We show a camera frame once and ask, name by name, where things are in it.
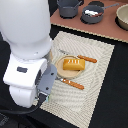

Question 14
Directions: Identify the fork with orange handle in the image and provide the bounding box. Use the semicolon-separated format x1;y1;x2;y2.
56;77;84;90

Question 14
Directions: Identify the dark grey cooking pot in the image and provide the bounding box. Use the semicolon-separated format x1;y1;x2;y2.
57;0;84;18

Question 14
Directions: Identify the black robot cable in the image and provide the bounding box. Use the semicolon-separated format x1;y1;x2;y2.
0;93;48;116

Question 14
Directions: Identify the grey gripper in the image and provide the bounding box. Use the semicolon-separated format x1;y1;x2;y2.
37;64;57;95

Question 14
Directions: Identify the black burner disc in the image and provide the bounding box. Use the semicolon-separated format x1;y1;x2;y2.
88;1;104;7

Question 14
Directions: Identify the round wooden plate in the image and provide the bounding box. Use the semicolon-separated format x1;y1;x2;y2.
55;55;81;79

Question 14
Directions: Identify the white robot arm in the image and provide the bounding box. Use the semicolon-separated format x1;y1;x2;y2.
0;0;52;108

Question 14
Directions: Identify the beige bowl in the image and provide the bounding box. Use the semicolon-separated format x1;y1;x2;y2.
116;4;128;30

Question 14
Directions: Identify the grey frying pan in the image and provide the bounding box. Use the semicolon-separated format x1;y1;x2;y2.
80;3;120;25

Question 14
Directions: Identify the yellow toy bread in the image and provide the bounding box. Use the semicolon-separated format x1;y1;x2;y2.
63;59;85;70

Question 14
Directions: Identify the small white bottle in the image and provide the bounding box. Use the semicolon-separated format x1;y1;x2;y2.
85;10;99;17

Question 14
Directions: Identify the beige woven placemat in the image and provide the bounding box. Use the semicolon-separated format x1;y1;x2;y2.
31;31;116;128

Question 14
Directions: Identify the knife with orange handle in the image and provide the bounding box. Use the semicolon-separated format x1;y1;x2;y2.
58;49;97;63

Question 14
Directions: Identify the red-brown sausage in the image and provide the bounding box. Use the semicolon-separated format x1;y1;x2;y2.
89;13;102;17

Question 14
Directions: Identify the pink stove board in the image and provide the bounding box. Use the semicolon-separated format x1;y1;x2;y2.
50;0;128;43

